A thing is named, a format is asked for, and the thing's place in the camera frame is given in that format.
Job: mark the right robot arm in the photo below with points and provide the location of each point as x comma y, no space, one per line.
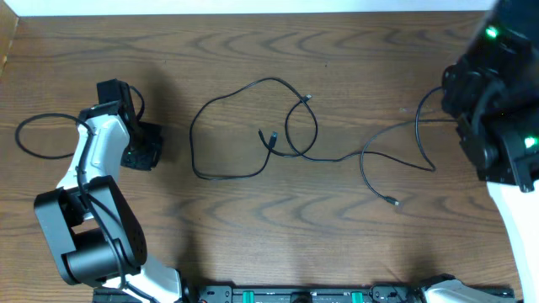
492,92

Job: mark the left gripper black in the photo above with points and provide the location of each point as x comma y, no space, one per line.
145,159

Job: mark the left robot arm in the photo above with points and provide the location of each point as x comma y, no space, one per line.
92,233

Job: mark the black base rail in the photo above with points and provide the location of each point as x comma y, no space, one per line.
376,293

